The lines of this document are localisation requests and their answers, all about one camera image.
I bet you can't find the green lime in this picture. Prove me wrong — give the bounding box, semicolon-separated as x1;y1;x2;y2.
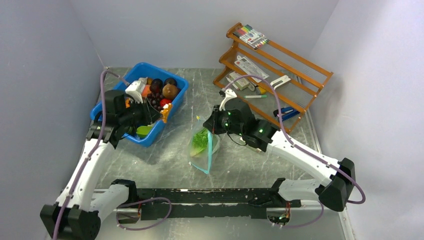
135;125;153;139

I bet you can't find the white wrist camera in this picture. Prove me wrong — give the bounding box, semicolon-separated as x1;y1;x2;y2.
125;80;146;104
219;88;238;111

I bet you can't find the orange wooden shelf rack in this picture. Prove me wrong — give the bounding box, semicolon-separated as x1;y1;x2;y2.
213;22;333;133

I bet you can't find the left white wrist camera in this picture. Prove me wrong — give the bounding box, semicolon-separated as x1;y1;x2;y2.
125;80;146;104

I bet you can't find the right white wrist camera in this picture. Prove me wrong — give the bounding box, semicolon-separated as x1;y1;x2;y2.
219;88;238;111

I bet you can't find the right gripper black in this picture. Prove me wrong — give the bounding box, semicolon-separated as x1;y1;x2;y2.
203;104;245;137

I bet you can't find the dark mangosteen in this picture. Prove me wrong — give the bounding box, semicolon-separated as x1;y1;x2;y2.
149;78;164;93

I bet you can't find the clear zip top bag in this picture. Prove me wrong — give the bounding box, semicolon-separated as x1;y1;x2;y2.
187;115;221;174

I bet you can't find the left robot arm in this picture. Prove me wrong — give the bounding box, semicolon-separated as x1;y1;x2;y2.
40;90;162;240

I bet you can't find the green white box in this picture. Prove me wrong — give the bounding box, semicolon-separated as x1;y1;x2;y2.
226;71;250;91

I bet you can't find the purple grapes bunch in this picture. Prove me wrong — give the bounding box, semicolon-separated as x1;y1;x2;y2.
146;92;164;111

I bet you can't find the green napa cabbage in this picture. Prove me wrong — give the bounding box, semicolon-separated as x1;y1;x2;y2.
189;128;209;157

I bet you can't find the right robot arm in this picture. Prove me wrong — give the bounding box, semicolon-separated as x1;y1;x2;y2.
203;98;356;212

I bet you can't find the pack of coloured markers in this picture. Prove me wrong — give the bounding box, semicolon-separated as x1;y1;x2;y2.
232;24;270;50

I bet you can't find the green capped white marker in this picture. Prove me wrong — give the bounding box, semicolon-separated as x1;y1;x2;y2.
244;95;268;99

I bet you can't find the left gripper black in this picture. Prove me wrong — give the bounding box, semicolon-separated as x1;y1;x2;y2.
118;97;163;128

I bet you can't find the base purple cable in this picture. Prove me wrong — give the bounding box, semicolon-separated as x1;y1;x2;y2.
115;197;172;232
271;200;325;229

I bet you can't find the red tomato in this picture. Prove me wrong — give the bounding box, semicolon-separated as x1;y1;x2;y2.
159;98;172;108

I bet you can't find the blue stapler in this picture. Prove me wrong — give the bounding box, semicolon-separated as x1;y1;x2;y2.
273;106;300;121

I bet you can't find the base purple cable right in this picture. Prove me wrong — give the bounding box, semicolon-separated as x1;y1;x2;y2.
271;200;325;229

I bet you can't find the white stapler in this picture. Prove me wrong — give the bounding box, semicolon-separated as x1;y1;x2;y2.
270;75;292;90

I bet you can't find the dark plum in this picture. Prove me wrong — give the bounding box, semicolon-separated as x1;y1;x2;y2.
164;77;178;86

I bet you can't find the packaged item in blister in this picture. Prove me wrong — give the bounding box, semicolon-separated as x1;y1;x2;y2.
234;55;269;80

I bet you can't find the pink peach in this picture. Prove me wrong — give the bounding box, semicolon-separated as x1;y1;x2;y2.
141;84;151;98

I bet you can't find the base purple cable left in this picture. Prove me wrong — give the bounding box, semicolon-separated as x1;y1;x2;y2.
115;197;172;232

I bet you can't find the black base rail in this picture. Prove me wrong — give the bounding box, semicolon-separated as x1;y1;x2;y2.
127;188;301;220

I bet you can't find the orange yellow corn piece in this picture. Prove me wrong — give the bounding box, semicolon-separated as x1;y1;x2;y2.
160;103;173;124

